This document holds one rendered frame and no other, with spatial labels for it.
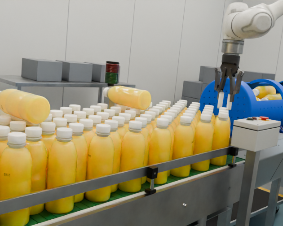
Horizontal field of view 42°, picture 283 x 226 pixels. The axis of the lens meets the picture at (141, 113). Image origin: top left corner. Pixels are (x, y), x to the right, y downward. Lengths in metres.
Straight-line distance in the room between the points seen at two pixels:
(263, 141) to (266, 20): 0.44
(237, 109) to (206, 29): 5.48
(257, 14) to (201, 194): 0.68
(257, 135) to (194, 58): 5.67
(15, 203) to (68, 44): 4.41
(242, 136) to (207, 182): 0.21
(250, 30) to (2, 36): 3.70
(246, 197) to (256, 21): 0.67
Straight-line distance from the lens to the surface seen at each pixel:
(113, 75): 1.69
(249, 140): 1.41
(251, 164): 1.51
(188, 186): 1.30
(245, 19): 1.46
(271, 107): 1.98
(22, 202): 0.87
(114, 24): 5.63
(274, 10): 1.53
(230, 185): 1.56
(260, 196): 3.58
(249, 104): 1.77
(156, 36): 6.24
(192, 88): 6.07
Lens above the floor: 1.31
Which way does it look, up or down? 9 degrees down
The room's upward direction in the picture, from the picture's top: 6 degrees clockwise
